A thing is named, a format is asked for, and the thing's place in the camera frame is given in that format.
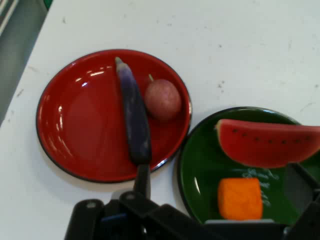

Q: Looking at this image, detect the toy watermelon slice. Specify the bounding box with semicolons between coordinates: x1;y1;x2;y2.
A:
215;118;320;169

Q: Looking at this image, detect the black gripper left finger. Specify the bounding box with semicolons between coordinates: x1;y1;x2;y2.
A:
64;162;201;240

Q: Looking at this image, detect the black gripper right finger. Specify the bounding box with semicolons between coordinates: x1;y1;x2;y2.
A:
282;161;320;240

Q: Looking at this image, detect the red round plate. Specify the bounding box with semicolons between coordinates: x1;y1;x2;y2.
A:
35;48;193;184

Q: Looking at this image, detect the orange toy carrot chunk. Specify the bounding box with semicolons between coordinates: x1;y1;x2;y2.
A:
216;177;264;221

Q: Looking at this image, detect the dark green round plate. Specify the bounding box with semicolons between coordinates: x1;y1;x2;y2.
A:
176;106;320;225

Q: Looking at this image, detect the round reddish toy fruit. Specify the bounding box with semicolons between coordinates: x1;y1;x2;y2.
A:
143;73;182;123

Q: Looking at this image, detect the purple toy eggplant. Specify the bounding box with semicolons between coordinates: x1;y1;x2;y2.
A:
114;56;153;166

